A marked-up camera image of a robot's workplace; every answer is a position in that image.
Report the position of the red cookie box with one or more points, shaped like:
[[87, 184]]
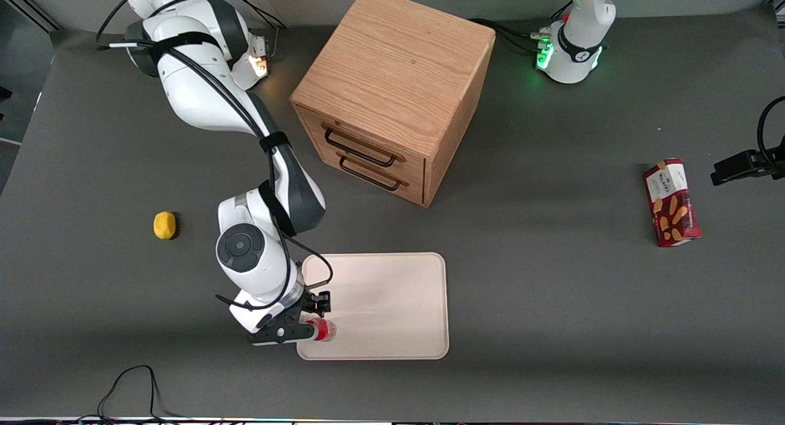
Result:
[[671, 201]]

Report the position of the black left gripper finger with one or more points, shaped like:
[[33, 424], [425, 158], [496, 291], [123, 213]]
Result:
[[745, 164]]

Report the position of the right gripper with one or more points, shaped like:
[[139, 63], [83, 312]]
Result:
[[317, 302]]

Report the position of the beige plastic tray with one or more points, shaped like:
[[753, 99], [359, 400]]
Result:
[[386, 305]]

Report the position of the red soda can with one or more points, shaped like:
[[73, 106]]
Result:
[[323, 330]]

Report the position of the wooden drawer cabinet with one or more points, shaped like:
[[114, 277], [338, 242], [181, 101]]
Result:
[[392, 69]]

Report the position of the yellow lemon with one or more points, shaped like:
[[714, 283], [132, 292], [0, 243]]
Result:
[[164, 225]]

